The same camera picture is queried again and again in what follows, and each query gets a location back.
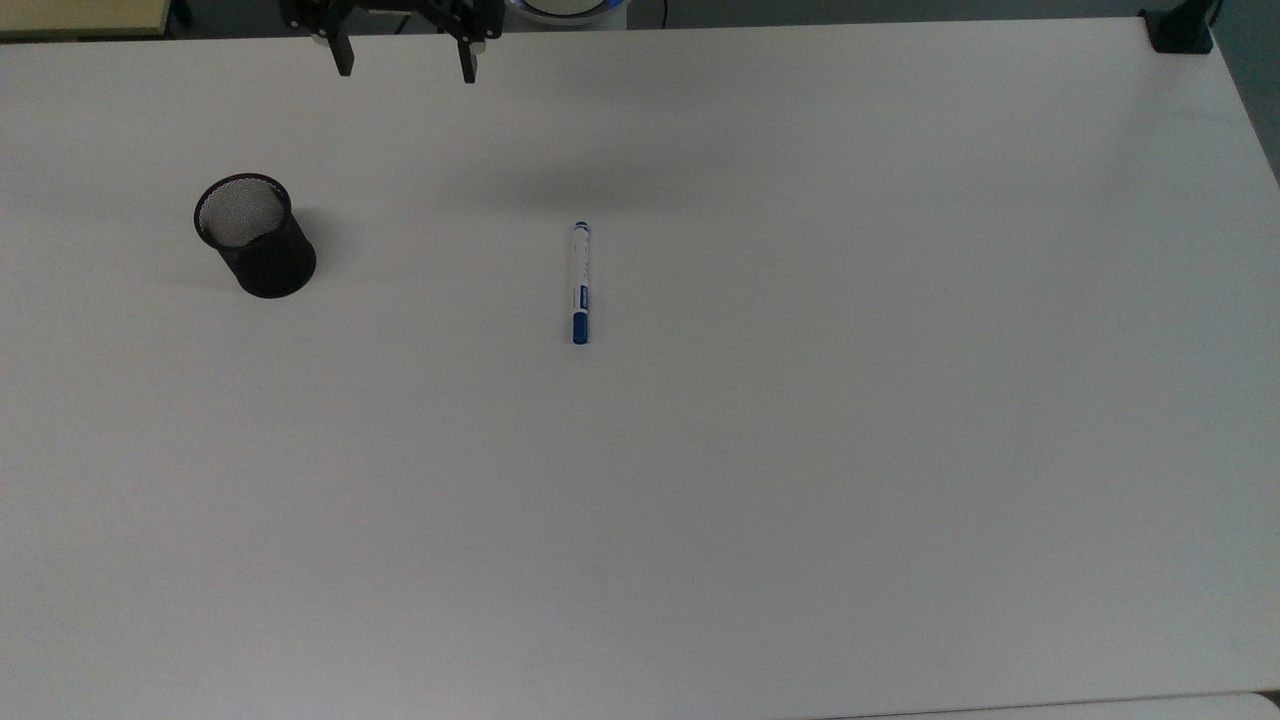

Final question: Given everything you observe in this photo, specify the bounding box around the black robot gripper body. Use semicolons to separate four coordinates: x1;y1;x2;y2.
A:
280;0;506;46

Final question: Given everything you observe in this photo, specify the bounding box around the white marker with blue cap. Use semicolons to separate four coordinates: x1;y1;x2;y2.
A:
571;221;592;346

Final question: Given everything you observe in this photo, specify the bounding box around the black mesh pen cup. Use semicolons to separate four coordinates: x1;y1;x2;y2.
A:
193;173;318;300

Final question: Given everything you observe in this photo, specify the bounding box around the yellowish wooden table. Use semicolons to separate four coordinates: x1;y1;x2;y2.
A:
0;0;172;41

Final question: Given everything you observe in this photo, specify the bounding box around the black table clamp mount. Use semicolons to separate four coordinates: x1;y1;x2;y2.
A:
1139;0;1223;55

